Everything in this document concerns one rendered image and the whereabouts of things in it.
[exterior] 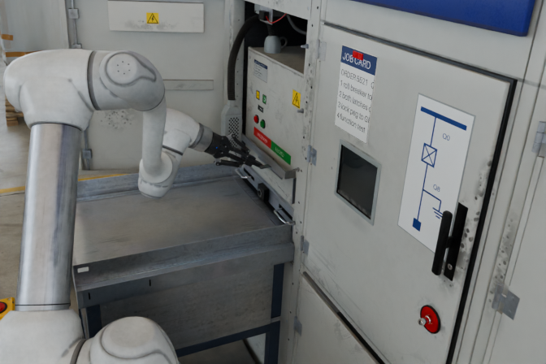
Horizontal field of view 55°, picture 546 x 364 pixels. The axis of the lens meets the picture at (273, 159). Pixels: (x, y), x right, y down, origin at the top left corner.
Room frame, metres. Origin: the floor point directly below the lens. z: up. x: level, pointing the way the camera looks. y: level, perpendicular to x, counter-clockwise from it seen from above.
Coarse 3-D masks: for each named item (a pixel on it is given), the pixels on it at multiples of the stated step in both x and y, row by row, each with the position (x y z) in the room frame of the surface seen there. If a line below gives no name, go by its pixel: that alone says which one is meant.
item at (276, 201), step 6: (240, 168) 2.00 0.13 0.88; (246, 168) 1.95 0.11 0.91; (252, 168) 1.91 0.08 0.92; (246, 174) 1.94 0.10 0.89; (252, 174) 1.89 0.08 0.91; (258, 174) 1.86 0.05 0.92; (252, 180) 1.89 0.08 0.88; (258, 180) 1.83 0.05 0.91; (264, 180) 1.81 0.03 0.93; (270, 186) 1.76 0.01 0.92; (270, 192) 1.74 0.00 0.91; (276, 192) 1.71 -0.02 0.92; (270, 198) 1.74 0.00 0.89; (276, 198) 1.69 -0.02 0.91; (282, 198) 1.66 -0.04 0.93; (276, 204) 1.69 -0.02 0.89; (282, 204) 1.65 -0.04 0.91; (288, 204) 1.62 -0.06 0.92; (282, 210) 1.64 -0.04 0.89; (288, 210) 1.60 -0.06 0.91; (288, 216) 1.60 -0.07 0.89
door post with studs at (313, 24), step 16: (320, 0) 1.45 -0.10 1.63; (304, 80) 1.50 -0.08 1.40; (304, 96) 1.50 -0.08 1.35; (304, 112) 1.48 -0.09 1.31; (304, 128) 1.48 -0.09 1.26; (304, 144) 1.47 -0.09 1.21; (304, 160) 1.46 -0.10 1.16; (304, 176) 1.46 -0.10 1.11; (304, 192) 1.45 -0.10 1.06; (288, 336) 1.48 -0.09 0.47; (288, 352) 1.47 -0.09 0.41
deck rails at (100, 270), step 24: (192, 168) 1.93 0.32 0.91; (216, 168) 1.97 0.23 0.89; (96, 192) 1.76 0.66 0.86; (120, 192) 1.79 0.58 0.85; (216, 240) 1.39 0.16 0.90; (240, 240) 1.43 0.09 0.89; (264, 240) 1.46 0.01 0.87; (288, 240) 1.50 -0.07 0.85; (96, 264) 1.24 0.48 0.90; (120, 264) 1.27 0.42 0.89; (144, 264) 1.29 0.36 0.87; (168, 264) 1.33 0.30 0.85
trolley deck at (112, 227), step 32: (192, 192) 1.83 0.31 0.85; (224, 192) 1.85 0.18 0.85; (96, 224) 1.55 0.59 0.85; (128, 224) 1.56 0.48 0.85; (160, 224) 1.57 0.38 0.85; (192, 224) 1.58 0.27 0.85; (224, 224) 1.60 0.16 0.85; (256, 224) 1.61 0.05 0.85; (96, 256) 1.36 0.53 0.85; (224, 256) 1.40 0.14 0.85; (256, 256) 1.42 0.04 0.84; (288, 256) 1.47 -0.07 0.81; (96, 288) 1.20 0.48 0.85; (128, 288) 1.24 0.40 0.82; (160, 288) 1.28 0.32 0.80
